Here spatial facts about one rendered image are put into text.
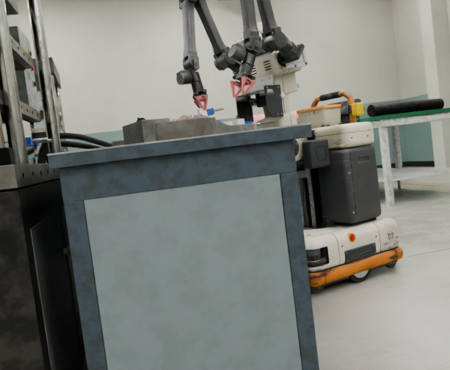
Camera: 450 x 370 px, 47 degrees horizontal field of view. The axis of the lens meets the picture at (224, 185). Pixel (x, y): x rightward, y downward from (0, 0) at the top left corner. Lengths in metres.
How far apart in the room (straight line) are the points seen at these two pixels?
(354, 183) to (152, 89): 6.72
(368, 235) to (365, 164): 0.37
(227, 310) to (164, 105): 7.81
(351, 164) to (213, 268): 1.47
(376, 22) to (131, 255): 9.63
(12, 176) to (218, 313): 0.64
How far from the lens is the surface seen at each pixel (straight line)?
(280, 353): 1.54
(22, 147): 1.86
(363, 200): 2.82
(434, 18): 9.47
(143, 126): 2.06
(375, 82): 10.51
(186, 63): 2.74
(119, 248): 1.41
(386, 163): 5.40
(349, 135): 2.76
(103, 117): 9.05
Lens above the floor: 0.76
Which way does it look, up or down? 4 degrees down
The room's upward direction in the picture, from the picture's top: 7 degrees counter-clockwise
